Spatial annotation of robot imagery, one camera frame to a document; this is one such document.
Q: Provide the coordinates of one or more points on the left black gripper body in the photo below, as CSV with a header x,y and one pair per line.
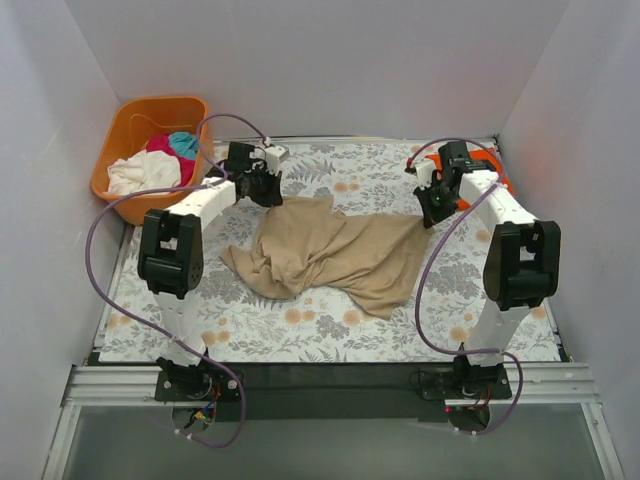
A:
x,y
267,190

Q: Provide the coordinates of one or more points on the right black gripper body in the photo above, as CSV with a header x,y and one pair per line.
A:
x,y
431,208

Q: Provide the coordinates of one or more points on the beige t-shirt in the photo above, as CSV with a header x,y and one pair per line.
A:
x,y
307,243

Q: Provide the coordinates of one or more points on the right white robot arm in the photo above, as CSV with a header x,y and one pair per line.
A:
x,y
521,269

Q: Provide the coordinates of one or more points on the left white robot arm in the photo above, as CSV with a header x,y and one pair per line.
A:
x,y
171,255

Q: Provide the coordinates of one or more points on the magenta t-shirt in basket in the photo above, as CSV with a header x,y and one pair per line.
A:
x,y
161,143

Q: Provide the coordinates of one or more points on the teal t-shirt in basket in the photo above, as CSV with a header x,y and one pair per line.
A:
x,y
184,144

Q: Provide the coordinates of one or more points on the white t-shirt in basket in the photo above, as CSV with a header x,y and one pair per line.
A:
x,y
143,171

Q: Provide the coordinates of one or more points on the orange plastic basket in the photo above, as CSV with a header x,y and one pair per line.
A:
x,y
137,122

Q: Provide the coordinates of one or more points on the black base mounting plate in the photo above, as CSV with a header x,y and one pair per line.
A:
x,y
332,391

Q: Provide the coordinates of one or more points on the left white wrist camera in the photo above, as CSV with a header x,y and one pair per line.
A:
x,y
269,158

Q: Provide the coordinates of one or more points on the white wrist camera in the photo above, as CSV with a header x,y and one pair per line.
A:
x,y
269,158
425,170

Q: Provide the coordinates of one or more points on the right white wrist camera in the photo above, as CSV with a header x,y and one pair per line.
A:
x,y
425,170

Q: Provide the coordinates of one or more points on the aluminium frame rail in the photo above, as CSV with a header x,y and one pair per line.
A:
x,y
544,383

